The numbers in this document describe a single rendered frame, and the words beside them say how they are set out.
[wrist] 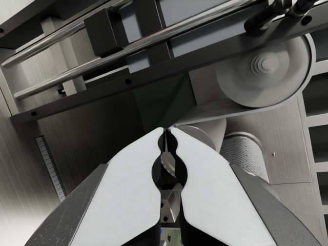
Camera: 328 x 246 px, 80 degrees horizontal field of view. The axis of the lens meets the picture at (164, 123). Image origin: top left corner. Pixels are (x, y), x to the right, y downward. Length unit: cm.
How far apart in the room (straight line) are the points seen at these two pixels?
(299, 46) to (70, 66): 36
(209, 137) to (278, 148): 40
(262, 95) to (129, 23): 24
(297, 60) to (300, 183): 51
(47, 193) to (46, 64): 29
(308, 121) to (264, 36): 54
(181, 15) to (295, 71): 20
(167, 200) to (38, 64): 41
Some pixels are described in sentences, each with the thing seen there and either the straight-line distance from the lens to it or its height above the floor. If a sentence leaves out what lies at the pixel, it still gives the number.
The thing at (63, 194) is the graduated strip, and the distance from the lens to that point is 52.
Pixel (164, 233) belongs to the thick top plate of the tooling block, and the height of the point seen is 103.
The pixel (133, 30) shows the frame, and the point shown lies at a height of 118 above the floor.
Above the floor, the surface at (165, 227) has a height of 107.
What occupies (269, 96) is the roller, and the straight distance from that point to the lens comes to 38.
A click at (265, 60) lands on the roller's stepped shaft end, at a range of 25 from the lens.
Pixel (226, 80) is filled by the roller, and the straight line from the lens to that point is 38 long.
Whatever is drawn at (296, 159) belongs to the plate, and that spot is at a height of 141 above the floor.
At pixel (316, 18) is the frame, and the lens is 25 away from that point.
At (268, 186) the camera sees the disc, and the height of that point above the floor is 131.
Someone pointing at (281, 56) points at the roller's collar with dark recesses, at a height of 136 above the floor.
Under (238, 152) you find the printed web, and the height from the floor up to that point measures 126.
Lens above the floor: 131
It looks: 24 degrees down
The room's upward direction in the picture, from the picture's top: 78 degrees clockwise
